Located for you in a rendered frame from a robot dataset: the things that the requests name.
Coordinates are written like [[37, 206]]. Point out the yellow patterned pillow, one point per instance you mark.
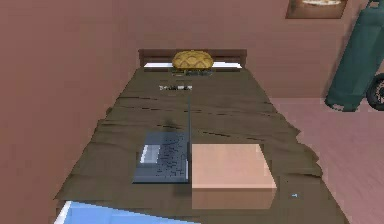
[[192, 60]]

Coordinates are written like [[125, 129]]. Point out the framed wall picture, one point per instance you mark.
[[316, 8]]

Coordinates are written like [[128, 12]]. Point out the black wheel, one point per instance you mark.
[[377, 91]]

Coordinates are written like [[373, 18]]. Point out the small black white remote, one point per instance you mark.
[[175, 88]]

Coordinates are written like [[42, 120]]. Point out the grey open laptop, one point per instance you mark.
[[163, 156]]

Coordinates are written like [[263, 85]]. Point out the brown wooden bed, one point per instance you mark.
[[216, 113]]

